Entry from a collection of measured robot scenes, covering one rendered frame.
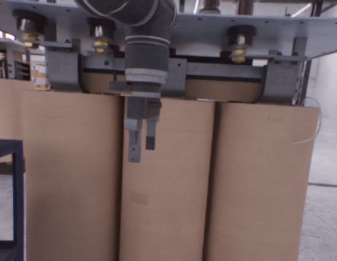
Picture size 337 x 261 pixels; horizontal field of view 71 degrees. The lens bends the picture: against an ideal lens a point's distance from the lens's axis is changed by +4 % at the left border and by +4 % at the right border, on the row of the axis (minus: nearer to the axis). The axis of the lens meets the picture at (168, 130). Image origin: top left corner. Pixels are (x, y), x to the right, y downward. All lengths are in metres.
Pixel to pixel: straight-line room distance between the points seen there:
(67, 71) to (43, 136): 0.29
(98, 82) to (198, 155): 0.56
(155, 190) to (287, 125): 0.60
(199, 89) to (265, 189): 0.51
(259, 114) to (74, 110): 0.75
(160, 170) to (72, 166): 0.37
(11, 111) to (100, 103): 2.28
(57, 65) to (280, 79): 0.90
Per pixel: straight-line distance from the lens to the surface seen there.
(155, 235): 1.10
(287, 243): 1.22
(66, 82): 1.06
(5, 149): 0.88
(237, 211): 1.09
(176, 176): 0.98
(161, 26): 0.57
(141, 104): 0.52
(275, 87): 1.04
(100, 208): 1.13
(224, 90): 1.08
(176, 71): 0.96
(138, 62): 0.54
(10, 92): 3.21
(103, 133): 1.02
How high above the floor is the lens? 1.09
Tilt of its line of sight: 9 degrees down
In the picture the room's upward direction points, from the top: 3 degrees clockwise
